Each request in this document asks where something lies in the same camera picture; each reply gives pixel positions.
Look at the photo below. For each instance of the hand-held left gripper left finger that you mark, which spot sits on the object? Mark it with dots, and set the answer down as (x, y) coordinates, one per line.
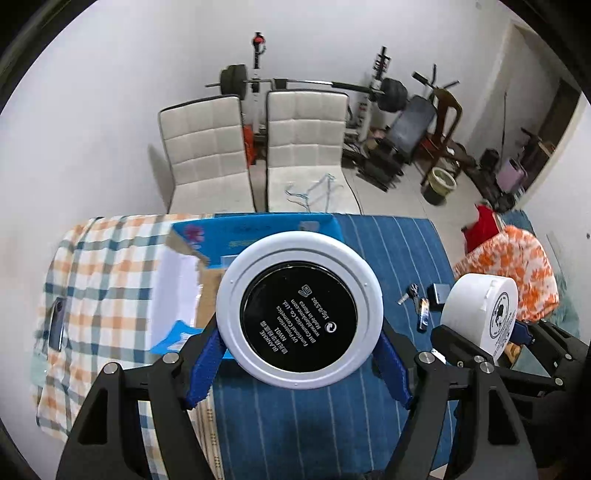
(207, 367)

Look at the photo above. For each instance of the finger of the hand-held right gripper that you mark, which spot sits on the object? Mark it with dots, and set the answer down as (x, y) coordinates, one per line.
(450, 341)
(521, 333)

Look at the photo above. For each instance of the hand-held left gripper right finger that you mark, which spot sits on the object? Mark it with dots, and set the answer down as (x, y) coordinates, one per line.
(392, 369)

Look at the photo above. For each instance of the round white black-bottomed cosmetic case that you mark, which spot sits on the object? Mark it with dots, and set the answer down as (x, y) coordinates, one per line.
(299, 310)

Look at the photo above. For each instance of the small blue white tube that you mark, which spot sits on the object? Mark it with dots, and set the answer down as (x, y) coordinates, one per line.
(424, 316)

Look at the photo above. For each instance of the small grey box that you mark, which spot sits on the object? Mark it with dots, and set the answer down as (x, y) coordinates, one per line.
(438, 294)

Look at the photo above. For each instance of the bunch of keys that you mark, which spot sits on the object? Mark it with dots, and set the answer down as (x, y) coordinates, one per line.
(410, 293)

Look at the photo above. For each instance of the orange floral blanket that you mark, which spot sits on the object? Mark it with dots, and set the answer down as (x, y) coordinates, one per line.
(512, 263)

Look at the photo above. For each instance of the blue striped cloth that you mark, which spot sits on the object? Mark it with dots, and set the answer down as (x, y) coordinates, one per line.
(397, 249)

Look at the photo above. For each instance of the red bag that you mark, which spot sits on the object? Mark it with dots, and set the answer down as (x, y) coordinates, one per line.
(482, 228)

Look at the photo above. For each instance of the blue printed cardboard box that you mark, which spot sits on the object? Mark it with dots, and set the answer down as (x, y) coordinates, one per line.
(217, 249)

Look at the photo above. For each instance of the orange blue plaid cloth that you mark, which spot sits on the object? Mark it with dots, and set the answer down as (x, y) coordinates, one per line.
(106, 277)

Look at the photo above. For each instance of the dark smartphone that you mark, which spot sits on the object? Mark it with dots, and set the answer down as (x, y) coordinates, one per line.
(57, 323)

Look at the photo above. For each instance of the round flower pot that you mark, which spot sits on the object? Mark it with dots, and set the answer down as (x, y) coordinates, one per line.
(438, 184)

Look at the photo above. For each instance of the pink suitcase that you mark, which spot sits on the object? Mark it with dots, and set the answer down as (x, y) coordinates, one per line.
(511, 175)

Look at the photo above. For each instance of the black weight bench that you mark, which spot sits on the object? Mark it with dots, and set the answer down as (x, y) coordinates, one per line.
(411, 129)

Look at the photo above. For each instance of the white padded chair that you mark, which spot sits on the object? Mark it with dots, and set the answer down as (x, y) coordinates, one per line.
(203, 147)
(304, 138)

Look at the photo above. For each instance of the brown wooden chair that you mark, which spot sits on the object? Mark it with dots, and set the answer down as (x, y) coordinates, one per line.
(448, 115)

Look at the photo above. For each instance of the black barbell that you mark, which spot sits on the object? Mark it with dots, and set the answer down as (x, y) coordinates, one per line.
(392, 94)

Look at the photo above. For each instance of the black rack stand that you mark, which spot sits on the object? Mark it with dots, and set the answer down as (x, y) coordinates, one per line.
(382, 62)

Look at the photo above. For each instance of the red-topped upright pole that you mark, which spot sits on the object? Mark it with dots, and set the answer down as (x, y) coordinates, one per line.
(257, 50)

